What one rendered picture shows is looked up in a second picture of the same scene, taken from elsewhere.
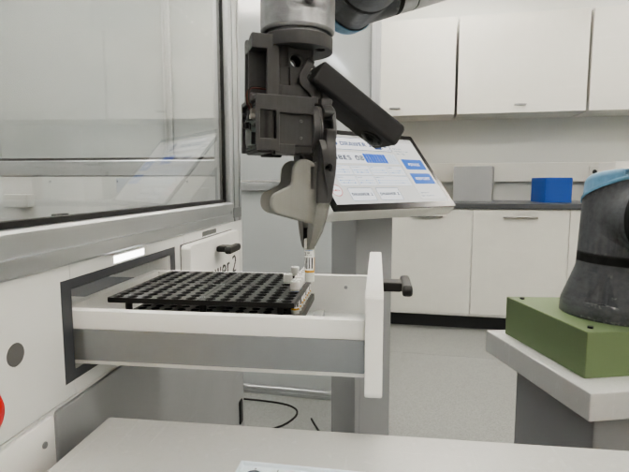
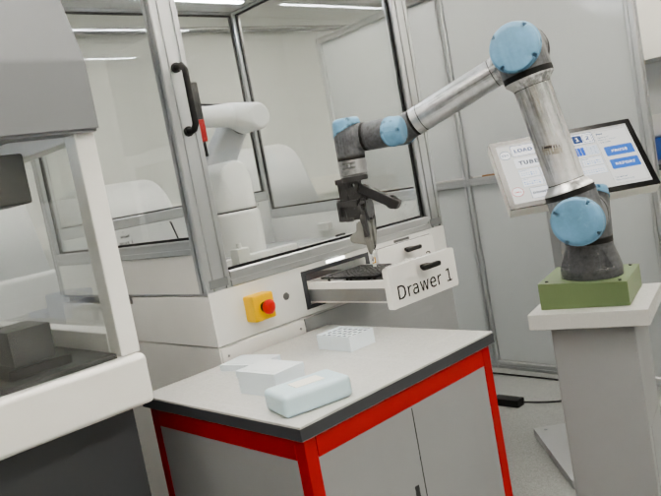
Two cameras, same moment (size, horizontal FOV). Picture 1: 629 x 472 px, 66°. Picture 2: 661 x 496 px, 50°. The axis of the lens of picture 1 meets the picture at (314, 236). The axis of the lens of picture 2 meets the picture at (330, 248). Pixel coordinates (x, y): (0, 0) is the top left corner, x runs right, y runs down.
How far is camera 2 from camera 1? 153 cm
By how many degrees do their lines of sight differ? 40
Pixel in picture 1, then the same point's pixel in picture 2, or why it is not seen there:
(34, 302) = (290, 279)
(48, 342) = (297, 293)
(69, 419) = (310, 323)
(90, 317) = (312, 284)
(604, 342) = (549, 289)
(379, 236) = not seen: hidden behind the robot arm
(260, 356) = (360, 296)
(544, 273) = not seen: outside the picture
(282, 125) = (347, 212)
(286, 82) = (350, 194)
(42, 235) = (290, 256)
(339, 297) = not seen: hidden behind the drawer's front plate
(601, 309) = (564, 272)
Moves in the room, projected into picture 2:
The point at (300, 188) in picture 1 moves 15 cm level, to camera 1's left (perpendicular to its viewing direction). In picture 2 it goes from (359, 232) to (317, 237)
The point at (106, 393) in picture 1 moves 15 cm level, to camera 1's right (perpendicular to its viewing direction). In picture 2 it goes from (328, 317) to (368, 316)
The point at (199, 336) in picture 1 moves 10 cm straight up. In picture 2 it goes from (342, 289) to (335, 255)
